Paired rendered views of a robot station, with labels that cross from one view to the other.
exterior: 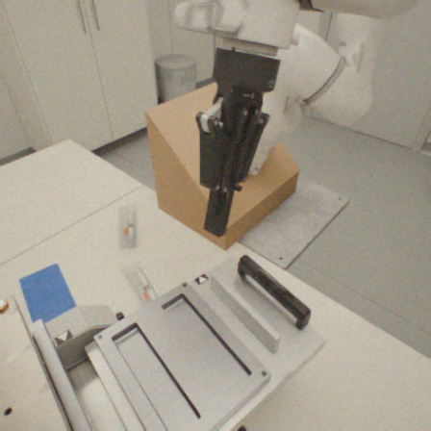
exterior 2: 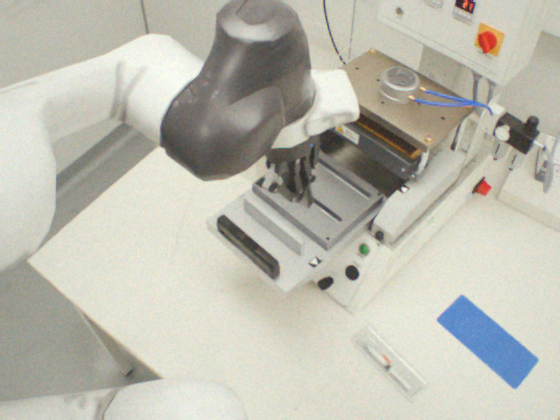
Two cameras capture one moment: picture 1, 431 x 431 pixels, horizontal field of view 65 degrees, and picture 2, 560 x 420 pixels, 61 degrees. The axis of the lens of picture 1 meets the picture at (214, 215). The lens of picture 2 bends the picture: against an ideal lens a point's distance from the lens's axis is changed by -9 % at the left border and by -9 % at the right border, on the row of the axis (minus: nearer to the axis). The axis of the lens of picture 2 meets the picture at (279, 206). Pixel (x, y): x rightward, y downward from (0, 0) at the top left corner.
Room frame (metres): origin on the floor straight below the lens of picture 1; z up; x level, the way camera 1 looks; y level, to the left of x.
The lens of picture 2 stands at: (0.87, -0.09, 1.75)
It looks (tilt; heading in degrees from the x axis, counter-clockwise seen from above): 51 degrees down; 174
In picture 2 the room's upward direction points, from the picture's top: straight up
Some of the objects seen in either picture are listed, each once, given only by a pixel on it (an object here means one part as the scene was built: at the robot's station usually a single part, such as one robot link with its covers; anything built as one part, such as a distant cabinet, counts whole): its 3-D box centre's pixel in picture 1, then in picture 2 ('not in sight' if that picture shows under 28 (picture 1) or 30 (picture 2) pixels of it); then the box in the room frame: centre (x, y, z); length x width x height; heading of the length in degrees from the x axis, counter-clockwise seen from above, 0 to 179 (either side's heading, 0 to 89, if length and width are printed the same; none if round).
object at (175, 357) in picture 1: (179, 358); (317, 192); (0.23, 0.05, 0.98); 0.20 x 0.17 x 0.03; 38
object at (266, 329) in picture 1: (206, 342); (300, 209); (0.26, 0.01, 0.97); 0.30 x 0.22 x 0.08; 128
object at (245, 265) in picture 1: (271, 289); (247, 245); (0.34, -0.09, 0.99); 0.15 x 0.02 x 0.04; 38
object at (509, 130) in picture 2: not in sight; (510, 140); (0.18, 0.47, 1.05); 0.15 x 0.05 x 0.15; 38
